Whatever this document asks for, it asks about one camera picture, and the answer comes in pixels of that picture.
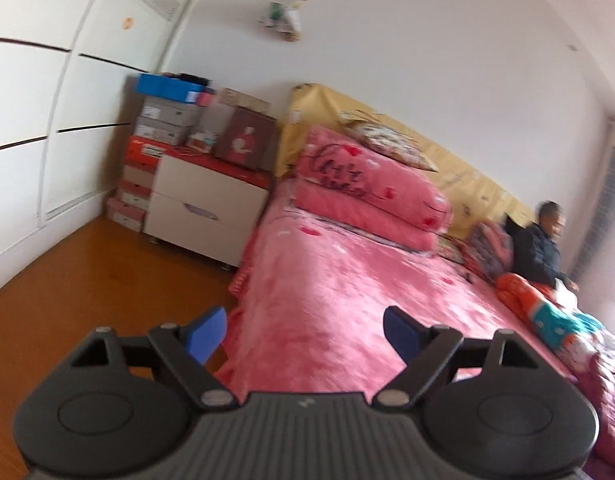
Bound colourful cartoon quilt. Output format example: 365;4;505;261
495;273;615;370

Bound maroon folded down jacket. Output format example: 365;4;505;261
577;352;615;479

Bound folded pink grey blankets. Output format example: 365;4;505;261
464;220;513;284

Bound person in dark jacket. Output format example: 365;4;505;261
506;200;579;292

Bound red shoe box stack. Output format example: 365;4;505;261
106;136;165;233

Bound pink plush bed cover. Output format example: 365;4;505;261
217;181;571;399

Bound white bedside cabinet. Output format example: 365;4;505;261
144;155;270;266

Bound yellow padded headboard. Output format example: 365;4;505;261
273;82;537;241

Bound pink love you blanket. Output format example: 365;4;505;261
293;126;453;252

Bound grey shoe box stack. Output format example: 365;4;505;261
134;96;201;146

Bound dark red gift box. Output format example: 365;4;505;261
214;107;277;170

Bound floral small pillow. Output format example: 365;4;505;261
341;119;439;172

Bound blue shoe box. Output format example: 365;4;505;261
136;74;204;104

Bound white wardrobe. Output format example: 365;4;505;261
0;0;193;290

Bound wall paper decoration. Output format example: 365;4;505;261
258;0;309;42

